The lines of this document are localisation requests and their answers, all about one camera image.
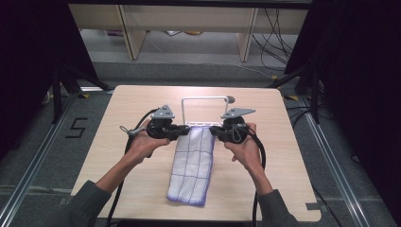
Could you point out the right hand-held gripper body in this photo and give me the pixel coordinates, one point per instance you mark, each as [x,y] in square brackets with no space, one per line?
[235,130]

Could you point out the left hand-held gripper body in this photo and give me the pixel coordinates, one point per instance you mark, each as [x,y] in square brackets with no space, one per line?
[160,127]

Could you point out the white checked dish cloth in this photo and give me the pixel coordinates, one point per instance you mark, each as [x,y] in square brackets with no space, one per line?
[192,164]

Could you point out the person's right hand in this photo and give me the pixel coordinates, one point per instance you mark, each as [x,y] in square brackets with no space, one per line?
[247,154]

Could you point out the person's left hand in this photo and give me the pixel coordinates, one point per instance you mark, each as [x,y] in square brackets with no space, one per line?
[143,148]

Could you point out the grey round table grommet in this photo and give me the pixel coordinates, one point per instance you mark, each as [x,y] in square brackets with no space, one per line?
[231,99]

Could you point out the black metal stand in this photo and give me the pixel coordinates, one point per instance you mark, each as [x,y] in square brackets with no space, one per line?
[314,94]
[57,94]

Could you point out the beige wooden desk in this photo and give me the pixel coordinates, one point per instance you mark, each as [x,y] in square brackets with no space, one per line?
[189,17]

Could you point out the black curtain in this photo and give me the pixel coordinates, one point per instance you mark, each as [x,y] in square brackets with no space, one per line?
[362,94]
[28,63]

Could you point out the aluminium floor rail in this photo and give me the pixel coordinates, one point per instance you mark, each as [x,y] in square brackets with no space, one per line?
[31,170]
[334,164]

